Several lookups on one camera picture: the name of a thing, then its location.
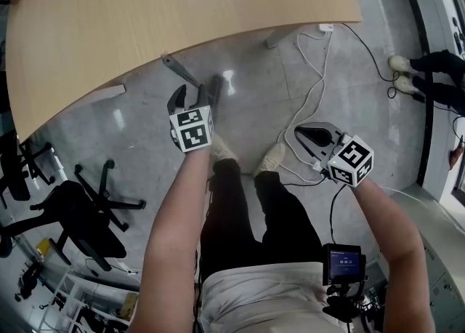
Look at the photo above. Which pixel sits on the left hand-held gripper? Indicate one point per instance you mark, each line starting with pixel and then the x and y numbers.
pixel 192 131

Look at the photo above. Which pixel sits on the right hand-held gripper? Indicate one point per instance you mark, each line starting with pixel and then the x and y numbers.
pixel 350 162

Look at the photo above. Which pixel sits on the person's left forearm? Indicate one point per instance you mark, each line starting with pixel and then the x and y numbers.
pixel 174 222

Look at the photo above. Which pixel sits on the person's right forearm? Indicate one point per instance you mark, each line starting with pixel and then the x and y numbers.
pixel 388 237

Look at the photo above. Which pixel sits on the person's right shoe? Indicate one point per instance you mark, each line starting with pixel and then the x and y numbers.
pixel 270 159

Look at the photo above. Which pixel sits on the person's shoe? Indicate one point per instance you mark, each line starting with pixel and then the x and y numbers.
pixel 223 148
pixel 270 159
pixel 403 84
pixel 399 63

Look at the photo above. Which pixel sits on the person's left shoe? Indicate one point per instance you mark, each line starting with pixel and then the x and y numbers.
pixel 223 148

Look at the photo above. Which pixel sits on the light wooden desk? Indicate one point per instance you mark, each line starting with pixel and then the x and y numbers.
pixel 145 15

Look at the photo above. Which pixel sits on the black power adapter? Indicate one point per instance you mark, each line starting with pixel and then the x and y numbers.
pixel 419 97

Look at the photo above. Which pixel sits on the white power strip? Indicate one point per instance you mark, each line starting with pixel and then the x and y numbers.
pixel 326 28
pixel 129 269

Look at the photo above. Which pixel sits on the person's black trousers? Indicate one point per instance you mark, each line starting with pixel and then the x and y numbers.
pixel 225 215

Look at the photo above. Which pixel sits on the black chest-mounted monitor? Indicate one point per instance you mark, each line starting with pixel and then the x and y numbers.
pixel 343 262

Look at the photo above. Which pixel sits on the black office chair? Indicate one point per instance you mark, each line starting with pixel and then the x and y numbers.
pixel 100 202
pixel 16 182

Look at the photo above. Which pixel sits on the red cloth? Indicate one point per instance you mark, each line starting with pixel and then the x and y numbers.
pixel 457 157

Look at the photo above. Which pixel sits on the person's white shirt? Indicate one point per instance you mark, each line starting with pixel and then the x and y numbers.
pixel 261 295

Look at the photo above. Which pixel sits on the small yellow object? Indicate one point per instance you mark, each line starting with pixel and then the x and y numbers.
pixel 43 246

